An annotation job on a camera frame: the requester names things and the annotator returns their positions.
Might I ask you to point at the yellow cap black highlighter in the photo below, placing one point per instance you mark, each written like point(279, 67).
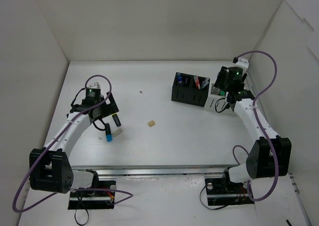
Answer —
point(116, 120)

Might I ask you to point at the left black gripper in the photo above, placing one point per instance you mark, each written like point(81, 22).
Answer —
point(109, 105)

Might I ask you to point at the small tan eraser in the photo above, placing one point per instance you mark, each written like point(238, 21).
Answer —
point(151, 123)

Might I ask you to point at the black slotted pen holder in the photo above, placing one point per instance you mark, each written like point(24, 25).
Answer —
point(187, 93)

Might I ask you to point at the grey white eraser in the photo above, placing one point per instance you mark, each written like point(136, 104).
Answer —
point(117, 132)

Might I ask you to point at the white slotted pen holder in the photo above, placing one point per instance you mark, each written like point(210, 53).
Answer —
point(214, 100)

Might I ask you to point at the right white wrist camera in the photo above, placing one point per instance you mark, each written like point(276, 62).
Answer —
point(241, 63)

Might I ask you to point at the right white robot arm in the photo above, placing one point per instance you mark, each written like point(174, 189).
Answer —
point(270, 154)

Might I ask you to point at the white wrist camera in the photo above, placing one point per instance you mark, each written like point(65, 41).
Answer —
point(241, 63)
point(94, 85)

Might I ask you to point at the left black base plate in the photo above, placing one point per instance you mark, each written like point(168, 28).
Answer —
point(91, 200)

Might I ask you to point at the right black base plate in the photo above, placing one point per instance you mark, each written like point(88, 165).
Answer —
point(219, 193)

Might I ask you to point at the blue cap black highlighter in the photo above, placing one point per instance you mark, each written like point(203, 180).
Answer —
point(108, 133)

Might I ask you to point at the blue gel pen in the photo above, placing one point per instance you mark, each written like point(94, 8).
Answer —
point(179, 79)

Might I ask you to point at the aluminium front rail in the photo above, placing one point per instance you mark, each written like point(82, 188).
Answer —
point(155, 170)

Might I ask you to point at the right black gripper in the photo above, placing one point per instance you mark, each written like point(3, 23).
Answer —
point(221, 74)

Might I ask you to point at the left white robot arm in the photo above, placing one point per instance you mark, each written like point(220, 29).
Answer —
point(50, 167)

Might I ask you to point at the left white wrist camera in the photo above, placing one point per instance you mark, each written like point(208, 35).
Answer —
point(94, 85)

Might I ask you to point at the pink gel pen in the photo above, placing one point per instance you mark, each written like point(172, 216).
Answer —
point(196, 81)

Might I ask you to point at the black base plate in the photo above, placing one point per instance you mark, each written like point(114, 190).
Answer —
point(91, 200)
point(219, 193)

